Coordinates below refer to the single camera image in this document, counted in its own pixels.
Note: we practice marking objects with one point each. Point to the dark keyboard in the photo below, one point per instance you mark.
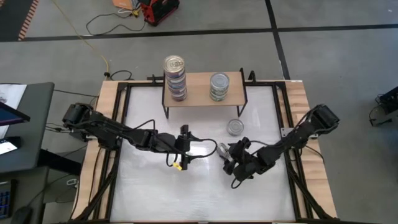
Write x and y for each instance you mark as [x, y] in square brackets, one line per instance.
[5, 199]

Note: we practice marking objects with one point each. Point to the red black equipment case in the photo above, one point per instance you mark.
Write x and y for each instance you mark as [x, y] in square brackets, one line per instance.
[158, 11]

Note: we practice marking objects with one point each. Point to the black floor equipment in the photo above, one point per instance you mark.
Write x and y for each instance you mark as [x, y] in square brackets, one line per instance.
[388, 102]

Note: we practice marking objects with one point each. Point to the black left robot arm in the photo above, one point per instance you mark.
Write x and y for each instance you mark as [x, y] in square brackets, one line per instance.
[118, 132]

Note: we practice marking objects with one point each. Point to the white paper sheet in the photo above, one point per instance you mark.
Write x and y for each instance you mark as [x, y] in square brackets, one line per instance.
[14, 93]

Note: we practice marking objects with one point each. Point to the black mat orange striped edge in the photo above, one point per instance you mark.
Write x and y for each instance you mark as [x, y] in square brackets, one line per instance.
[12, 18]

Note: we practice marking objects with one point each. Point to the light tuna can green label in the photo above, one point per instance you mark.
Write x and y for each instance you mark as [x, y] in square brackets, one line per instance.
[219, 99]
[219, 93]
[219, 81]
[219, 96]
[235, 127]
[223, 152]

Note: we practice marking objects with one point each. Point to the grey desk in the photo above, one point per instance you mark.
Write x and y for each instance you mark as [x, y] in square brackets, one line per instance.
[37, 102]

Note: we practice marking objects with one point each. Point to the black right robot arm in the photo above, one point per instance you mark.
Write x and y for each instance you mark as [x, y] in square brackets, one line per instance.
[298, 137]

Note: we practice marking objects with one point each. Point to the monitor with blue screen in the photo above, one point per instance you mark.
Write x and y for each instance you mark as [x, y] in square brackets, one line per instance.
[11, 116]

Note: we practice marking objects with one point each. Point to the black metal table frame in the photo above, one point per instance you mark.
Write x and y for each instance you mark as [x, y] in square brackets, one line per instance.
[264, 84]

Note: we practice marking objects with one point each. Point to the grey side table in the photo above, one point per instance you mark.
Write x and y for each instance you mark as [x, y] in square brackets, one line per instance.
[31, 193]

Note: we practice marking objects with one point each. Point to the orange folder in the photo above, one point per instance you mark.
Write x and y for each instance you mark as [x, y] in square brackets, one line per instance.
[122, 3]

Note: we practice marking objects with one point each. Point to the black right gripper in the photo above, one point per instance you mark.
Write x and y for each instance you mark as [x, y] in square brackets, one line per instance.
[248, 163]

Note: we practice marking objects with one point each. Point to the dark computer mouse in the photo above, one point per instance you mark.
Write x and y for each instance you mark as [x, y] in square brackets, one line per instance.
[21, 214]

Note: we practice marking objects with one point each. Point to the wooden shelf black metal legs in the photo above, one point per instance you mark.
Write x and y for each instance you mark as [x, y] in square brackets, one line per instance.
[199, 93]

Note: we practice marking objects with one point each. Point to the pink salmon can blue label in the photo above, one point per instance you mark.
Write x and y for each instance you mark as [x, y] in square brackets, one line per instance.
[173, 63]
[178, 94]
[176, 85]
[175, 80]
[177, 89]
[178, 99]

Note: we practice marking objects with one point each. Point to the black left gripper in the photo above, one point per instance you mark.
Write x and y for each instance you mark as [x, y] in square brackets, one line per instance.
[183, 146]

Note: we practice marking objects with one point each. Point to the black desk support beam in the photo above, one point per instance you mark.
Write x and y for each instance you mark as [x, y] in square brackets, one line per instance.
[59, 161]

